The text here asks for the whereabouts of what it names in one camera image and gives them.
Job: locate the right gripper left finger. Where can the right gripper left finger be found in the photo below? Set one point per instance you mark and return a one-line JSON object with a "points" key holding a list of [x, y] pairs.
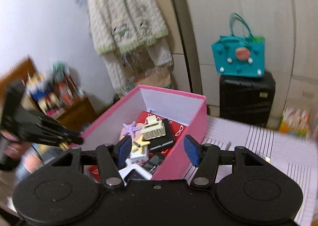
{"points": [[110, 159]]}

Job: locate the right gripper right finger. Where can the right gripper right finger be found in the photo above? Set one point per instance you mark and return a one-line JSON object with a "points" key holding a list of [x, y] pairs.
{"points": [[205, 158]]}

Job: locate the white black wifi router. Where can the white black wifi router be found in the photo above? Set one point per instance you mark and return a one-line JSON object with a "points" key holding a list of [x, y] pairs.
{"points": [[133, 171]]}

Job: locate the yellow starfish hair clip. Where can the yellow starfish hair clip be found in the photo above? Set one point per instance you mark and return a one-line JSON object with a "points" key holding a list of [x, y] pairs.
{"points": [[138, 145]]}

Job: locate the purple starfish hair clip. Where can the purple starfish hair clip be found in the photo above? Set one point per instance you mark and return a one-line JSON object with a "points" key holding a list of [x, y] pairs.
{"points": [[131, 128]]}

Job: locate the black phone battery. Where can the black phone battery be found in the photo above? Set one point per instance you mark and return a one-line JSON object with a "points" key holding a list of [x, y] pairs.
{"points": [[153, 163]]}

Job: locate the cream yellow hair claw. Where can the cream yellow hair claw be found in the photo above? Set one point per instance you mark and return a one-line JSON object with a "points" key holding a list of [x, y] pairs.
{"points": [[153, 128]]}

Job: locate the white usb wall charger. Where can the white usb wall charger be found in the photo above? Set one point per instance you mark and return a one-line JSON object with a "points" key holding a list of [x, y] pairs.
{"points": [[138, 157]]}

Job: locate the pink round tape measure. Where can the pink round tape measure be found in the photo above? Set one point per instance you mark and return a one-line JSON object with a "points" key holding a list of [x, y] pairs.
{"points": [[137, 133]]}

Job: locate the black hard suitcase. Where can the black hard suitcase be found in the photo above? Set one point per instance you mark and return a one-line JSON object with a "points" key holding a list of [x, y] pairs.
{"points": [[247, 100]]}

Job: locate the striped white tablecloth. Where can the striped white tablecloth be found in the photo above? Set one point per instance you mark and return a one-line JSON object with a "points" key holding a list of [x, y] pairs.
{"points": [[296, 157]]}

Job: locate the brown paper bag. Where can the brown paper bag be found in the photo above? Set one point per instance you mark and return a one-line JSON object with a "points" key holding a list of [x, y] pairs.
{"points": [[157, 77]]}

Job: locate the orange white plastic bag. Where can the orange white plastic bag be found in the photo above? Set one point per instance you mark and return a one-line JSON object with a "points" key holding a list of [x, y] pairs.
{"points": [[294, 122]]}

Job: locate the teal felt handbag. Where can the teal felt handbag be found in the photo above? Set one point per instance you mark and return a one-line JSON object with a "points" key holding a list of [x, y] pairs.
{"points": [[239, 56]]}

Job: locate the cream knitted cardigan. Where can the cream knitted cardigan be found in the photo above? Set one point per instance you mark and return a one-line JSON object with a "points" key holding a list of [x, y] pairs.
{"points": [[121, 30]]}

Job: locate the beige wooden wardrobe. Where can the beige wooden wardrobe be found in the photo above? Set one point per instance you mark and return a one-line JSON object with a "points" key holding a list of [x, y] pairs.
{"points": [[290, 31]]}

